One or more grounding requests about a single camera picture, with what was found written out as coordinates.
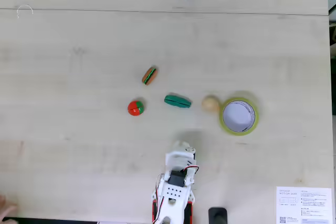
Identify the toy hamburger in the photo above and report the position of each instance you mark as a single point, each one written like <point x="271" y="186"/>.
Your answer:
<point x="149" y="75"/>

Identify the black pole stand with base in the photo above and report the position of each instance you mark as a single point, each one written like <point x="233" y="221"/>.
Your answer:
<point x="218" y="216"/>

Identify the green toy cucumber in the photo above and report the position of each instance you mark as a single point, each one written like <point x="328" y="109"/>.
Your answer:
<point x="177" y="101"/>

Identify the person's hand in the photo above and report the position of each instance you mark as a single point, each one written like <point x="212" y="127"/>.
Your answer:
<point x="6" y="208"/>

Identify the white printed paper sheet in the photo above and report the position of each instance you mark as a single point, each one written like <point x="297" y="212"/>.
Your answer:
<point x="315" y="208"/>

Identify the yellowish packing tape roll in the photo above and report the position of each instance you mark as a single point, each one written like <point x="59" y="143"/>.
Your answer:
<point x="221" y="117"/>

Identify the red toy tomato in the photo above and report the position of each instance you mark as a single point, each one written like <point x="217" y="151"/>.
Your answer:
<point x="135" y="108"/>

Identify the beige toy egg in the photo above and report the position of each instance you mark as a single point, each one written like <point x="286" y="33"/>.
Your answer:
<point x="210" y="103"/>

